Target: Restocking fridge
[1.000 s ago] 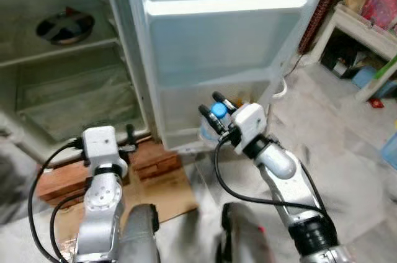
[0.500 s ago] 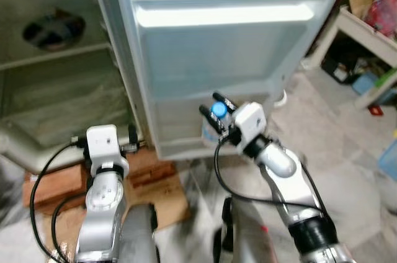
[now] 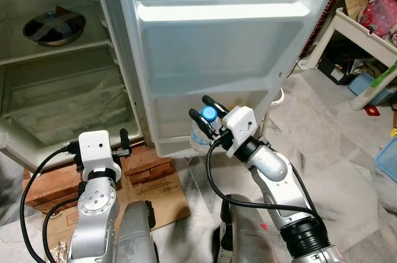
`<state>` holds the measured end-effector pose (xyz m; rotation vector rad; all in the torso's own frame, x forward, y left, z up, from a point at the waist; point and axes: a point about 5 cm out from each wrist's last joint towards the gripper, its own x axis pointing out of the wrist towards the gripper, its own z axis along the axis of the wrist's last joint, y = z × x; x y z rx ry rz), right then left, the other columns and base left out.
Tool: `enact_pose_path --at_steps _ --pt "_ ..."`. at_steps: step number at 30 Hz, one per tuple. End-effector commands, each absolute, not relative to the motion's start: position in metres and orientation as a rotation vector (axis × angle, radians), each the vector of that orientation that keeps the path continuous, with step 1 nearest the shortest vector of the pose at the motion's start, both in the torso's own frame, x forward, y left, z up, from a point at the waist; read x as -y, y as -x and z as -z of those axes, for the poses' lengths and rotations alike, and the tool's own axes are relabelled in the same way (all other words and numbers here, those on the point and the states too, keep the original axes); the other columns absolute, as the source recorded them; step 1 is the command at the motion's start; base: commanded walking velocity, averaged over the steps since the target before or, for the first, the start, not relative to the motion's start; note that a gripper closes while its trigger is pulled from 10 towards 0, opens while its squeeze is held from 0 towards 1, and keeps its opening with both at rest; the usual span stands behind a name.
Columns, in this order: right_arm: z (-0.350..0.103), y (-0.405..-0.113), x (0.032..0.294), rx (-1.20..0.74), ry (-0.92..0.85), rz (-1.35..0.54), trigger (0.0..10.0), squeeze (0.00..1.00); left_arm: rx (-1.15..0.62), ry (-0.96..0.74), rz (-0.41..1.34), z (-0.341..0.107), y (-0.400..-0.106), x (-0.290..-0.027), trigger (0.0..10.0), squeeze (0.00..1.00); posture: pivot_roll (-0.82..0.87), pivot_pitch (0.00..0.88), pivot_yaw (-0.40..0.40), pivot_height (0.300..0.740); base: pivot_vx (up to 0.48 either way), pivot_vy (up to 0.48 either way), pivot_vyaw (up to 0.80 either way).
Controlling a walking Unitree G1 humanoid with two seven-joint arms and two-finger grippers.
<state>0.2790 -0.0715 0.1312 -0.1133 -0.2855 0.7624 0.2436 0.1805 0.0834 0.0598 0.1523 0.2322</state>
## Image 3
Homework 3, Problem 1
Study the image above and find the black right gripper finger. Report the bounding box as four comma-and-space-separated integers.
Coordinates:
202, 96, 230, 118
189, 108, 215, 140

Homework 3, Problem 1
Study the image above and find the blue-capped clear water bottle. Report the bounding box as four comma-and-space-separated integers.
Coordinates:
190, 106, 220, 153

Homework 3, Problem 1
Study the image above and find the white fridge door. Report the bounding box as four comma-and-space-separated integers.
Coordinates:
93, 0, 346, 159

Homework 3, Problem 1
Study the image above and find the white fridge body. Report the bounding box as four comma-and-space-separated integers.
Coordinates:
0, 0, 153, 172

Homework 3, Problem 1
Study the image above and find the brown cardboard sheet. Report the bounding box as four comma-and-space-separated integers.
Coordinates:
42, 170, 191, 257

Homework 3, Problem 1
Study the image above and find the clear crisper drawer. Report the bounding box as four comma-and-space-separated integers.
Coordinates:
0, 65, 140, 147

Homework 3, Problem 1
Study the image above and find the grey robot left leg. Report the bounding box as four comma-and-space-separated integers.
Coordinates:
114, 200, 159, 263

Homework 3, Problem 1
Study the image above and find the grey robot leg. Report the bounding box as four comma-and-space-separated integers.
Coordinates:
213, 194, 283, 263
114, 200, 159, 263

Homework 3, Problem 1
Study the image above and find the grey robot right leg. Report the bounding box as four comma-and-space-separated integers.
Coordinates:
213, 194, 283, 263

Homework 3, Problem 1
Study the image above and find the black storage box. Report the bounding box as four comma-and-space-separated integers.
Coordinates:
321, 57, 373, 85

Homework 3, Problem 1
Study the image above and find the steel bowl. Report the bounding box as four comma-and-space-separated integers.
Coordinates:
23, 7, 87, 47

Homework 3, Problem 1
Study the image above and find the small blue box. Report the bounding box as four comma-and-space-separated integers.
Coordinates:
347, 73, 377, 96

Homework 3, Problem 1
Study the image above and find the red tiled column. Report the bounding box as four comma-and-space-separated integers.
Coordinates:
298, 0, 359, 60

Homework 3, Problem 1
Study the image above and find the white shelf unit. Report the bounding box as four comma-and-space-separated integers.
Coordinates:
306, 7, 397, 112

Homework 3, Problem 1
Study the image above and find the pink backpack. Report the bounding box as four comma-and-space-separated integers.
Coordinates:
358, 0, 397, 38

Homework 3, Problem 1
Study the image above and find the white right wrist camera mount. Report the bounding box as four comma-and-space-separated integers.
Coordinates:
220, 106, 257, 156

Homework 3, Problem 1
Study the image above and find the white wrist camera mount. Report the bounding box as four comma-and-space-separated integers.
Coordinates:
77, 130, 121, 181
220, 106, 257, 156

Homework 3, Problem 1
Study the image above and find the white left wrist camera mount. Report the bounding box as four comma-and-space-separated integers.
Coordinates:
77, 130, 121, 181

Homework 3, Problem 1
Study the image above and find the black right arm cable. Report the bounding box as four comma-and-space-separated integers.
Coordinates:
207, 142, 323, 217

